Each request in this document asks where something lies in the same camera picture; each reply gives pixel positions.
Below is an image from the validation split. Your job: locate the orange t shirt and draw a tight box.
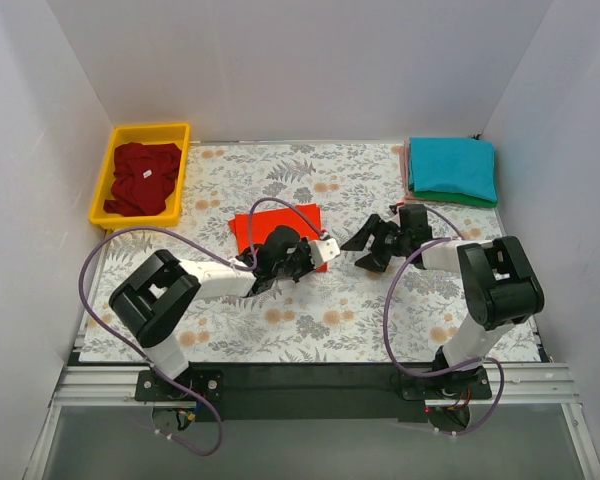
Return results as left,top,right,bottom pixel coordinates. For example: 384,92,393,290
229,204,329,274

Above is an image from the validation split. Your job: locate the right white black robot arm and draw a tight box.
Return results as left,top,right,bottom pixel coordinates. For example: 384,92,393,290
341,204,545,398

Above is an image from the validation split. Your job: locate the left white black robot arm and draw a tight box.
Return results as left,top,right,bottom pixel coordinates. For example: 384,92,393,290
109,226,340,400

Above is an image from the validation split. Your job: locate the floral patterned table mat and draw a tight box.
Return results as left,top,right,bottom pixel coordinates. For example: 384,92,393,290
77,141,541,364

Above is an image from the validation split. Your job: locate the folded green t shirt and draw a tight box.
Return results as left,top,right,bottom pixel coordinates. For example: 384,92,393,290
414,191,498,208

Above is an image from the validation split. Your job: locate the folded pink t shirt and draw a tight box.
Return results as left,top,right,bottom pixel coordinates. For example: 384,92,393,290
401,140,414,200

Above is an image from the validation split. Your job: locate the folded teal t shirt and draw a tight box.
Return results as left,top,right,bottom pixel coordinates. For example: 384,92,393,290
409,137,498,201

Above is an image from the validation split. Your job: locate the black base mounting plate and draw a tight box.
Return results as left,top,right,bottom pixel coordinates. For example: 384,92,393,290
133,361,493,424

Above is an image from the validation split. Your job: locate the dark red t shirt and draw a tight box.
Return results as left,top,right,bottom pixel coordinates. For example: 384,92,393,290
103,142,182,217

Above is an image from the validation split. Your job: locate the yellow plastic bin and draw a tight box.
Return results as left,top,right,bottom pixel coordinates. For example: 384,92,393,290
89,122,191,231

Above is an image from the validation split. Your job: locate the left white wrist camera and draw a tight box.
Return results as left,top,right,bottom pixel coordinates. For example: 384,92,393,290
308,237,341,269

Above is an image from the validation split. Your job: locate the aluminium frame rail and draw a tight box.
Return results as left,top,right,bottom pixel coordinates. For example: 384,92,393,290
24,360,600,479

